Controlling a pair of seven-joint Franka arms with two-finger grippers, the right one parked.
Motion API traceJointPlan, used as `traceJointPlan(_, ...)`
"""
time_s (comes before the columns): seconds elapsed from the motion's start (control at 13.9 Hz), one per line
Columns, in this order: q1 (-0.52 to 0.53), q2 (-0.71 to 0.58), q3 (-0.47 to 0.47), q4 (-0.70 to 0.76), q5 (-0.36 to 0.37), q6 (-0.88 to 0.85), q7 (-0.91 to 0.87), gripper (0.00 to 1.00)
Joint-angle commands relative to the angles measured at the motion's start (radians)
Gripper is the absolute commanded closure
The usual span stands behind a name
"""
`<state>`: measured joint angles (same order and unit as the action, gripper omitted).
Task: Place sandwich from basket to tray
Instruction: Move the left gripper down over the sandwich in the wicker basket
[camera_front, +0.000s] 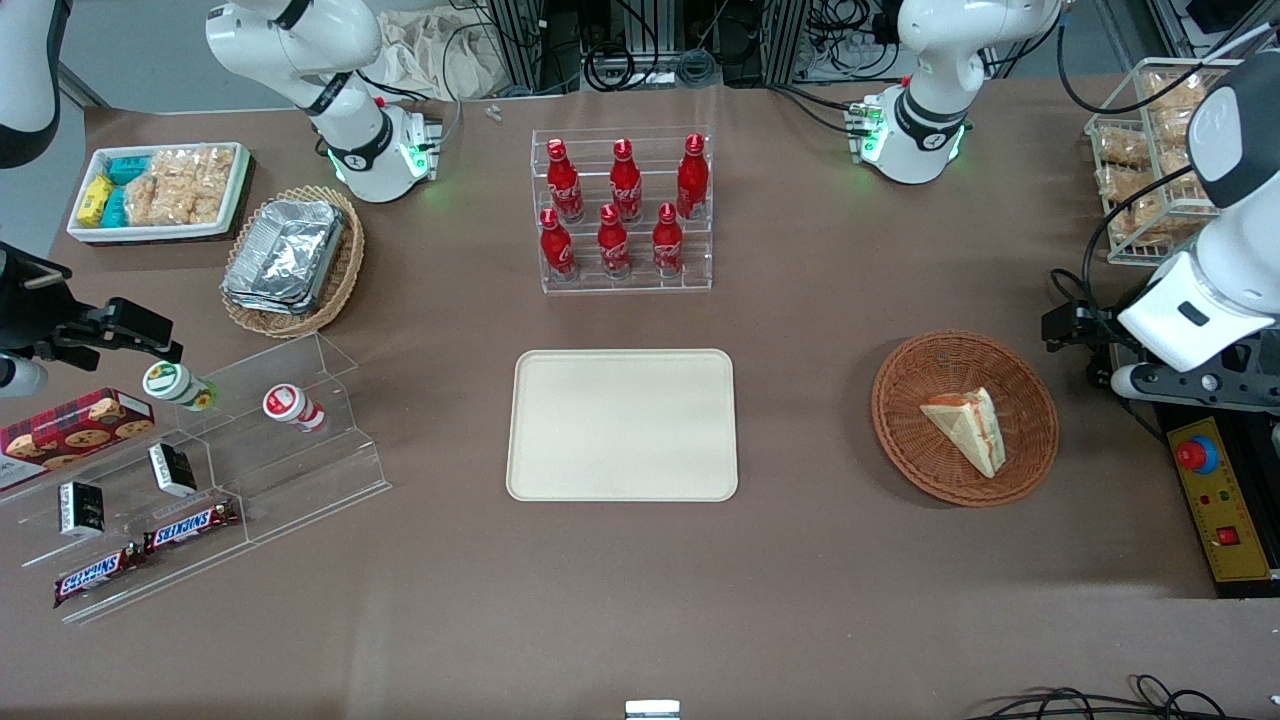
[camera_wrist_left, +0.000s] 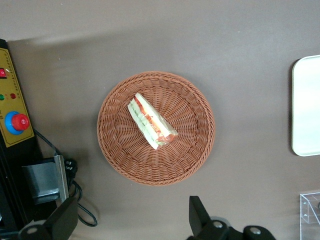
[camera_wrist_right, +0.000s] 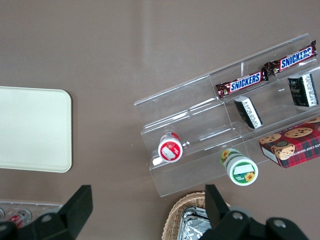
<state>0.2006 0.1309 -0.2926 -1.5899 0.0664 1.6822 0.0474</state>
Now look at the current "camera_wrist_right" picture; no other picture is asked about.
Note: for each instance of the silver foil wrapped food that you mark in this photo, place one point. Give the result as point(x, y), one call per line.
point(192, 225)

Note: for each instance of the small red label bottle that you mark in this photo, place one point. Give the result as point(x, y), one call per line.
point(18, 217)

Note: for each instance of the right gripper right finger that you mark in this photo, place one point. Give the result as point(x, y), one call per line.
point(217, 210)

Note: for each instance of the Snickers chocolate bar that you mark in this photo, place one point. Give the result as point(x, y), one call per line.
point(295, 58)
point(243, 83)

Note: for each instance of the green sunflower lid snack cup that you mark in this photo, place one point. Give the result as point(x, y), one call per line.
point(243, 172)

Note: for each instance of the red tartan cookie box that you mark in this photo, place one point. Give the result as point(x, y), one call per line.
point(297, 147)

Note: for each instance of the light tan wicker basket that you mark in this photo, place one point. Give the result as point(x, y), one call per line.
point(172, 220)

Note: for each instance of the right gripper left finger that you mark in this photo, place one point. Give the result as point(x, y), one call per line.
point(72, 212)

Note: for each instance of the clear acrylic bottle holder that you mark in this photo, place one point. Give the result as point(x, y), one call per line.
point(50, 207)

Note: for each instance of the small black white snack box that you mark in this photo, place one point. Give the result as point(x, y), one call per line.
point(302, 90)
point(247, 112)

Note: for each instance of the clear acrylic tiered display stand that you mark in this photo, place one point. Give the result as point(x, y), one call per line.
point(195, 117)

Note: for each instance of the red lid snack cup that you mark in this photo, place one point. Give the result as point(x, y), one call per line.
point(170, 150)

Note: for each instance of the cream rectangular plastic tray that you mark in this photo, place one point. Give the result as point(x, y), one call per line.
point(32, 130)

